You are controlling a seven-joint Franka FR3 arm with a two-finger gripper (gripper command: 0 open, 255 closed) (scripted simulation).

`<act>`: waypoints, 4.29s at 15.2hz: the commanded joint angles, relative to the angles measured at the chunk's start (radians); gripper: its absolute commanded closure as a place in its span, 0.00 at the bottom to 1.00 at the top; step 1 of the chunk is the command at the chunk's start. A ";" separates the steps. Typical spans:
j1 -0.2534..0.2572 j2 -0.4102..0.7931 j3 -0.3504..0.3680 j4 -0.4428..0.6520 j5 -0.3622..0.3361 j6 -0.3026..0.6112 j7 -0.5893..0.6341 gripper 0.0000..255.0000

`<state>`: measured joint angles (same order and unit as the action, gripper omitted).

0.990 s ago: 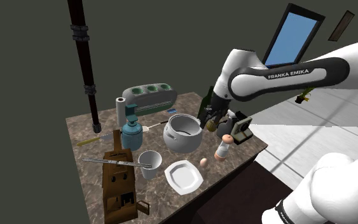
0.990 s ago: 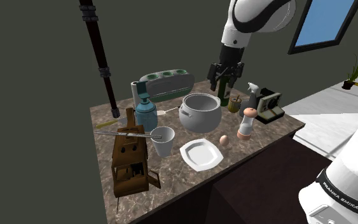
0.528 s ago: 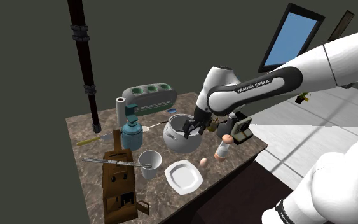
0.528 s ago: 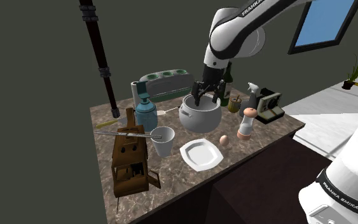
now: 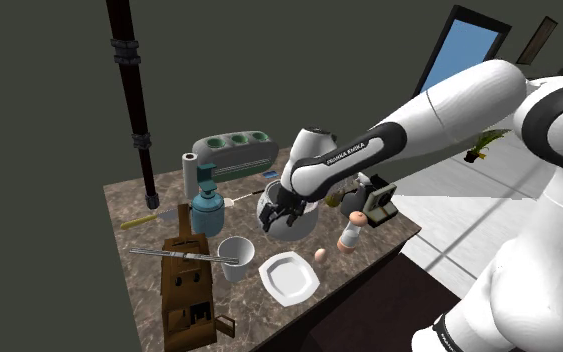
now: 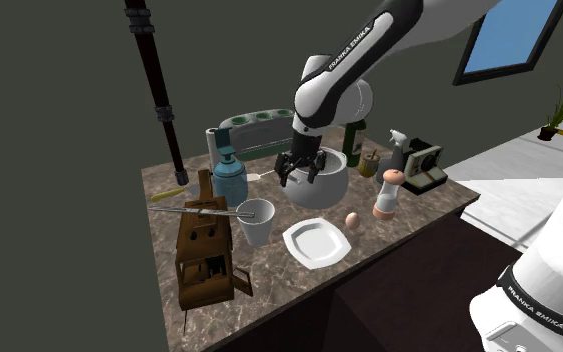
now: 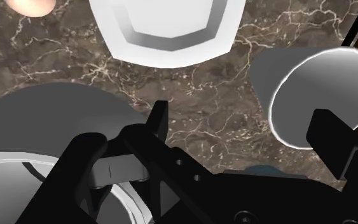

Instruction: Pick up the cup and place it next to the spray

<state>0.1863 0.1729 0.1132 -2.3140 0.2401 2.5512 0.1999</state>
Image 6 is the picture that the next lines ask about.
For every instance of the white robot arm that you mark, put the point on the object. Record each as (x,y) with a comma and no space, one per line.
(332,92)

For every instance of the brown wooden box toy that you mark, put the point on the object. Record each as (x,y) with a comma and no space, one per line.
(203,253)

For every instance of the dark green bottle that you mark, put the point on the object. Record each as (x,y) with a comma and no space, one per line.
(354,144)

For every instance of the black framed window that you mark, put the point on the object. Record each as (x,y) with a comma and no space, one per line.
(510,34)

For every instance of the brown egg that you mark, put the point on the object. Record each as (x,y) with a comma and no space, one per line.
(352,221)

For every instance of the black and white instant camera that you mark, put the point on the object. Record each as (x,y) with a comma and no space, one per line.
(425,168)

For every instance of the black pole with clamps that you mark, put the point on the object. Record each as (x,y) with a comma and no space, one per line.
(156,88)

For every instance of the grey green rack with holes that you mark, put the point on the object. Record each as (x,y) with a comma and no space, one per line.
(261,136)

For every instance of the white spoon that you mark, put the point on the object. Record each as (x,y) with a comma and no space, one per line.
(253,176)

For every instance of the dark robot stand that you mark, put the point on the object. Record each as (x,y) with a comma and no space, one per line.
(432,292)

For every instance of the white square plate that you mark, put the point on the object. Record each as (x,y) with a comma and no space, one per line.
(316,244)

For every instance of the round white pot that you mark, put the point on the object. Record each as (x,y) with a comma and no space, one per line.
(322,190)

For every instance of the white paper towel roll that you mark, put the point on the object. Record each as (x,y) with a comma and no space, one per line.
(211,146)

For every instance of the white paper cup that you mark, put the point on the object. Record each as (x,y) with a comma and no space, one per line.
(256,229)

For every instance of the grey spray bottle white nozzle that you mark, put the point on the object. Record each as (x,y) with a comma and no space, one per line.
(394,163)

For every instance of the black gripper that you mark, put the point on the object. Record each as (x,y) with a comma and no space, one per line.
(305,145)

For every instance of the teal soap dispenser bottle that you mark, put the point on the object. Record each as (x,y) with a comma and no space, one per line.
(230,183)

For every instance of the yellow mortar with pestle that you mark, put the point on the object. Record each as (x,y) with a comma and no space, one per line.
(368,166)

